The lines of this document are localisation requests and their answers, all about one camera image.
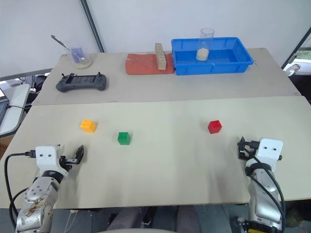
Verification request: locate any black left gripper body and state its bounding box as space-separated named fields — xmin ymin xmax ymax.
xmin=59 ymin=155 xmax=80 ymax=171

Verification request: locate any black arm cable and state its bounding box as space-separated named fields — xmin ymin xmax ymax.
xmin=244 ymin=142 xmax=285 ymax=233
xmin=4 ymin=150 xmax=37 ymax=225

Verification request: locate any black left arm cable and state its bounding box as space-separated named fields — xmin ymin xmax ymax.
xmin=4 ymin=150 xmax=37 ymax=225

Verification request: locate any red toy block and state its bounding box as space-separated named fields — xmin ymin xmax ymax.
xmin=207 ymin=119 xmax=223 ymax=134

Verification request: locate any blue plastic bin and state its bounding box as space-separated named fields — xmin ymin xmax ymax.
xmin=171 ymin=36 xmax=255 ymax=76

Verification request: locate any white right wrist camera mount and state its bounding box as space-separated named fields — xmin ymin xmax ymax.
xmin=244 ymin=138 xmax=284 ymax=171

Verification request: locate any white object by window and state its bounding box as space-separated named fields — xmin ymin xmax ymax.
xmin=283 ymin=63 xmax=302 ymax=78

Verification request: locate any wooden block with holes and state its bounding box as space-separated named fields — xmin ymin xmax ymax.
xmin=155 ymin=42 xmax=168 ymax=71

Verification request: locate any yellow toy block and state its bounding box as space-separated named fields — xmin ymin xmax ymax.
xmin=80 ymin=119 xmax=98 ymax=134

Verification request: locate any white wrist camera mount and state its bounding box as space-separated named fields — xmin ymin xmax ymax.
xmin=244 ymin=138 xmax=284 ymax=171
xmin=35 ymin=145 xmax=69 ymax=181

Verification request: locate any clear tall cylinder with sand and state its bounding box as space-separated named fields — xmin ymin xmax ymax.
xmin=195 ymin=27 xmax=216 ymax=62

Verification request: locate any grey metal pole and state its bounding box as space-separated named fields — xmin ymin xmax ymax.
xmin=79 ymin=0 xmax=105 ymax=53

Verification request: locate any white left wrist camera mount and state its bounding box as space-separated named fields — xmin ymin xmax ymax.
xmin=35 ymin=145 xmax=69 ymax=181

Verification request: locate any metal spoon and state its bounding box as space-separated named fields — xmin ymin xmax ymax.
xmin=51 ymin=34 xmax=86 ymax=62

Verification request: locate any dark window frame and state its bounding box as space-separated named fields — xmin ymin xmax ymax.
xmin=280 ymin=29 xmax=311 ymax=71

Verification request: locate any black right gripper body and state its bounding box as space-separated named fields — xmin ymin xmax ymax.
xmin=242 ymin=140 xmax=261 ymax=161

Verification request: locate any grey side table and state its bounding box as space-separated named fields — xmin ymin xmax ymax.
xmin=0 ymin=83 xmax=30 ymax=137

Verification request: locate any dark grey handheld controller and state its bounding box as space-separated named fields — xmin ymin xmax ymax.
xmin=55 ymin=71 xmax=109 ymax=93

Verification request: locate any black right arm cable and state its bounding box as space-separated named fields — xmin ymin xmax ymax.
xmin=244 ymin=142 xmax=285 ymax=233

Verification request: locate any red-orange folded cloth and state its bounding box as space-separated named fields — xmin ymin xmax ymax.
xmin=124 ymin=53 xmax=175 ymax=75

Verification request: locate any green toy block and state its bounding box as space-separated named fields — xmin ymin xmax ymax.
xmin=117 ymin=131 xmax=132 ymax=146

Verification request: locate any glass beaker with sand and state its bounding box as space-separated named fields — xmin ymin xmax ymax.
xmin=69 ymin=46 xmax=93 ymax=69

